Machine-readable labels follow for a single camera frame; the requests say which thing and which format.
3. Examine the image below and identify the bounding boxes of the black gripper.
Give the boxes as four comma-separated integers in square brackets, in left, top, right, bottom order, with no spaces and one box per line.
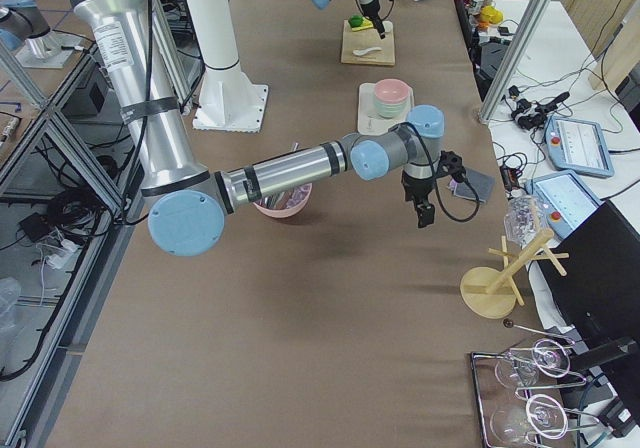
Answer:
[401,171,435,228]
[358,0,394,39]

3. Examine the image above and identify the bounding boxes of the white ceramic spoon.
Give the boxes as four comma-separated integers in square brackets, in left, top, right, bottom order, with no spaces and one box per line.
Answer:
[352,46,382,57]

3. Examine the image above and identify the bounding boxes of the small pink bowl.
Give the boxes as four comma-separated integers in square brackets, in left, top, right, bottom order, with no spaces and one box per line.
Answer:
[374,78,410,104]

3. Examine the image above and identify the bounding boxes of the green bowl top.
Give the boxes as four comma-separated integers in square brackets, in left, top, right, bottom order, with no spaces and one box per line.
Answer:
[373,98,407,113]

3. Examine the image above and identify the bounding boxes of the green bowl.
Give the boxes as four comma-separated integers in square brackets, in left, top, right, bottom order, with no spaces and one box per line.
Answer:
[373,98,407,113]
[378,109,404,119]

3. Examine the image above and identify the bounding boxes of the green bowl bottom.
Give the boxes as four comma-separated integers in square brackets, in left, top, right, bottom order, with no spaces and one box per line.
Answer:
[378,109,404,119]

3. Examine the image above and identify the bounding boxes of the large pink ice bowl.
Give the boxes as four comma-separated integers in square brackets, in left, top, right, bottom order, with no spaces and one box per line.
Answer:
[253,183,312,219]

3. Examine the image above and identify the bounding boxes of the wooden cutting board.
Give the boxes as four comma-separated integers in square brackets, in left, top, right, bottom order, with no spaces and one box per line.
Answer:
[340,20,396,66]

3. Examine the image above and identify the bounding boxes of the green lime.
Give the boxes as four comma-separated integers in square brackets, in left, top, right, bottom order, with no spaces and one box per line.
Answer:
[348,15,363,28]

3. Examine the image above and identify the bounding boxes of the grey cleaning cloth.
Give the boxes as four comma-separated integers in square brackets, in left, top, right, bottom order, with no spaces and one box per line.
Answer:
[451,168,495,203]

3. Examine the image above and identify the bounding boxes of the clear glass cup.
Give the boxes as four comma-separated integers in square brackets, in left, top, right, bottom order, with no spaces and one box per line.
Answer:
[504,195,548,246]

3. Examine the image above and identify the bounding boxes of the cream rabbit tray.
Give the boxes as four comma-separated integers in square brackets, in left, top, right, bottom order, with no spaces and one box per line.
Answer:
[357,83,414,136]

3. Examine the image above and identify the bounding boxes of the wooden cup tree stand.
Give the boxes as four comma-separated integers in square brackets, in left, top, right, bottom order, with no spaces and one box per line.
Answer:
[460,225,569,319]

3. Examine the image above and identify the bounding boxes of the ice cubes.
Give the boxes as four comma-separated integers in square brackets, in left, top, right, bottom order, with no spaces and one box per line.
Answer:
[280,183,312,210]

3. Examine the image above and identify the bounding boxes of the blue teach pendant near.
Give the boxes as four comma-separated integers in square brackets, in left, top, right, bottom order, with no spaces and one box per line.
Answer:
[525,170,603,239]

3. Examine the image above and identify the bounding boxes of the blue teach pendant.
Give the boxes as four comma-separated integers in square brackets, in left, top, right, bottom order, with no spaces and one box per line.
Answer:
[545,116,615,178]
[525,170,603,239]

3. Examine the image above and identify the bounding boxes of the blue teach pendant far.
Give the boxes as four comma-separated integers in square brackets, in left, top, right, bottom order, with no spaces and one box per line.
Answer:
[545,116,615,178]

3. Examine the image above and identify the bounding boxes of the wine glass upper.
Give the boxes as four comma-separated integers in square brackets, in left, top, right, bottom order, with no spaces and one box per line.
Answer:
[494,338,570,388]

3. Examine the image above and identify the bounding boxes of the wine glass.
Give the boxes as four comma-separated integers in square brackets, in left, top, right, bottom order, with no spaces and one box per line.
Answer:
[489,394,568,447]
[494,338,570,388]

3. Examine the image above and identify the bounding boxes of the black monitor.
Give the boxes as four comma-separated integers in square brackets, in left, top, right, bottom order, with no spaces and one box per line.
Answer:
[541,201,639,347]

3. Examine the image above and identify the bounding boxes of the wine glass lower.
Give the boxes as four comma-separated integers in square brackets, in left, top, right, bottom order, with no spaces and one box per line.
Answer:
[489,394,568,447]

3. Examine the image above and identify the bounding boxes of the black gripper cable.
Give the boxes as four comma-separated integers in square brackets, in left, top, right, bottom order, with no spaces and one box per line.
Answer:
[404,122,482,224]

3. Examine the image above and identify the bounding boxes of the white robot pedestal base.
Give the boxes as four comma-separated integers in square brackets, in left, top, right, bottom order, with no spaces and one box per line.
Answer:
[186,0,269,133]

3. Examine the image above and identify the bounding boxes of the aluminium frame post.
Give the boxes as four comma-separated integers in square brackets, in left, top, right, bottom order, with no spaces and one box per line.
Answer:
[478,0,551,125]

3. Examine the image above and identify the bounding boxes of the wire glass rack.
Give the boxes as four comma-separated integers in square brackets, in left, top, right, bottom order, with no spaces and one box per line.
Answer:
[470,319,601,447]

